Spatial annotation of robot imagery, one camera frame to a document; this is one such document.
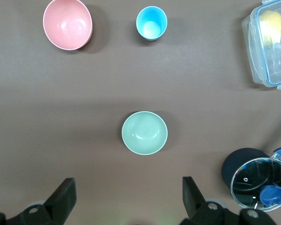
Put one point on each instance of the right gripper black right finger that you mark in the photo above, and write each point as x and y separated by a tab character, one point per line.
195	204

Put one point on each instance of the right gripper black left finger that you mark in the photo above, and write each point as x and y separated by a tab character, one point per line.
61	201

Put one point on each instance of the green bowl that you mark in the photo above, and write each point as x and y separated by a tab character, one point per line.
144	133

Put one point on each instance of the pink bowl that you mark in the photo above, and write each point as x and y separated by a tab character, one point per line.
68	25

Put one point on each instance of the glass lid with blue knob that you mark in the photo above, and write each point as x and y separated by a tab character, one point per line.
253	178

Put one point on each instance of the brown table cover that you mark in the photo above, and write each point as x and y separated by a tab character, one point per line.
84	93

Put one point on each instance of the clear plastic lidded container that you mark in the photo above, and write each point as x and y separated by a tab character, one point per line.
255	58

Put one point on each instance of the light blue cup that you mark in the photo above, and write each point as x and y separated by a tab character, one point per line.
151	23

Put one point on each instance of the yellow lemon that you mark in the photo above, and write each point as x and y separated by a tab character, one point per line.
272	23

